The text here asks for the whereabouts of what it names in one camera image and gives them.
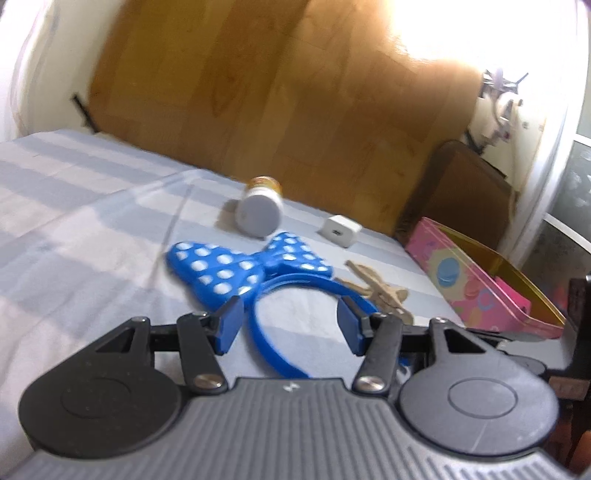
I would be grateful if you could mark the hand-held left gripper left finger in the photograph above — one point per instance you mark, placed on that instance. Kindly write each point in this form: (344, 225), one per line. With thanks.
(229, 327)

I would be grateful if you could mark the wooden headboard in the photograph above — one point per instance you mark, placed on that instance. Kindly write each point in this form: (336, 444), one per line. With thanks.
(277, 92)

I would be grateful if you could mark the tan wooden figure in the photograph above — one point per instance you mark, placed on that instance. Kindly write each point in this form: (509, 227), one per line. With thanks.
(383, 290)

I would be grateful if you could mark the blue polka-dot bow headband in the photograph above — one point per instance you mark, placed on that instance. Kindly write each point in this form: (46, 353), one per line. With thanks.
(217, 267)

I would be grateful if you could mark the white pill bottle yellow label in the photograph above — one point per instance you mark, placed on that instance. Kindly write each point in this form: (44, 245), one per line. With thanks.
(258, 212)

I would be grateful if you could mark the white charger adapter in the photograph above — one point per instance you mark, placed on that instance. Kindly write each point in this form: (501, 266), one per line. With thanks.
(339, 230)

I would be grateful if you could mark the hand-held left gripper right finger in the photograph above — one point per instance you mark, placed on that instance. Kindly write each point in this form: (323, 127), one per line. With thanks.
(351, 327)

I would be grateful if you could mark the grey striped bed sheet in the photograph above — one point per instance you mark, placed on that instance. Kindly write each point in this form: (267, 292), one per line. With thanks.
(69, 207)

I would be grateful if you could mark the frosted glass window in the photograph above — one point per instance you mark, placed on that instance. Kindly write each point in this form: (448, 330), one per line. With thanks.
(570, 198)

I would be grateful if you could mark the pink tin box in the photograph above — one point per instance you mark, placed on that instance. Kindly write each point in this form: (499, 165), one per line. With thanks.
(466, 281)

